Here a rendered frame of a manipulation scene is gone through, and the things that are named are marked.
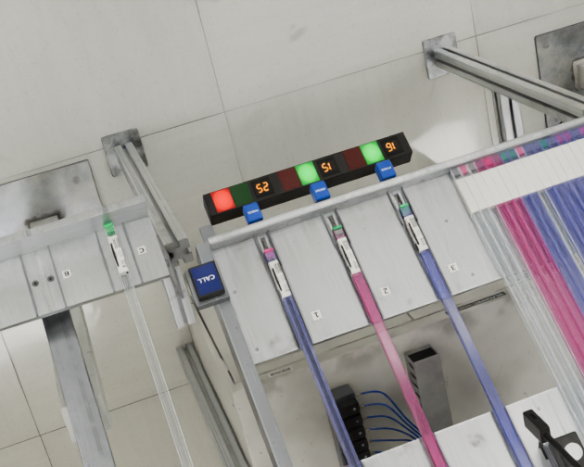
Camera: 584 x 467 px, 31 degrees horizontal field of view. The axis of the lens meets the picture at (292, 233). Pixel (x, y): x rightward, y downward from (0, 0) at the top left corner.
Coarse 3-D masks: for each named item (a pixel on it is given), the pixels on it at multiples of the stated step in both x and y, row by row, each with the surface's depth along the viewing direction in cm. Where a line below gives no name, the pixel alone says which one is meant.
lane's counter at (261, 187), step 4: (256, 180) 163; (260, 180) 163; (264, 180) 163; (268, 180) 163; (252, 184) 162; (256, 184) 162; (260, 184) 162; (264, 184) 162; (268, 184) 162; (256, 188) 162; (260, 188) 162; (264, 188) 162; (268, 188) 162; (272, 188) 162; (256, 192) 162; (260, 192) 162; (264, 192) 162; (268, 192) 162; (272, 192) 162; (256, 196) 161; (260, 196) 161
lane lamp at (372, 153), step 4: (368, 144) 166; (372, 144) 166; (376, 144) 166; (364, 148) 166; (368, 148) 166; (372, 148) 166; (376, 148) 166; (364, 152) 165; (368, 152) 165; (372, 152) 165; (376, 152) 165; (380, 152) 165; (364, 156) 165; (368, 156) 165; (372, 156) 165; (376, 156) 165; (380, 156) 165; (368, 160) 165; (372, 160) 165; (376, 160) 165; (368, 164) 164
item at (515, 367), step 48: (480, 288) 190; (192, 336) 232; (432, 336) 184; (480, 336) 187; (528, 336) 190; (240, 384) 179; (288, 384) 179; (336, 384) 182; (384, 384) 184; (480, 384) 190; (528, 384) 193; (240, 432) 188; (288, 432) 182; (384, 432) 188
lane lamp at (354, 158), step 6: (348, 150) 165; (354, 150) 165; (360, 150) 166; (348, 156) 165; (354, 156) 165; (360, 156) 165; (348, 162) 164; (354, 162) 165; (360, 162) 165; (354, 168) 164
